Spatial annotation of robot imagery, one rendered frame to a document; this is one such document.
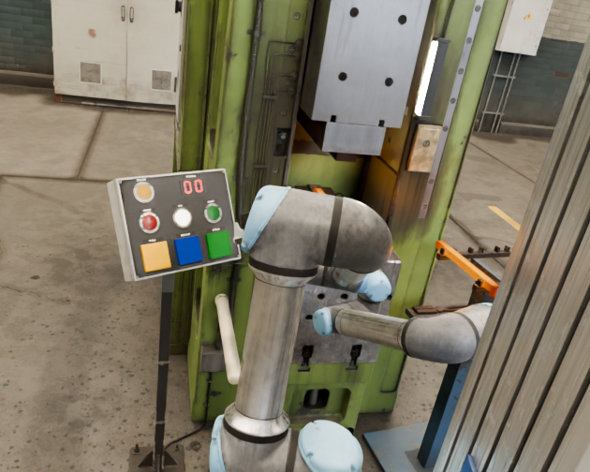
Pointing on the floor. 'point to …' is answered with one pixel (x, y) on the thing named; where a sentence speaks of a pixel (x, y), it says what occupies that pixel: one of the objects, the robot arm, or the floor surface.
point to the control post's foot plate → (140, 458)
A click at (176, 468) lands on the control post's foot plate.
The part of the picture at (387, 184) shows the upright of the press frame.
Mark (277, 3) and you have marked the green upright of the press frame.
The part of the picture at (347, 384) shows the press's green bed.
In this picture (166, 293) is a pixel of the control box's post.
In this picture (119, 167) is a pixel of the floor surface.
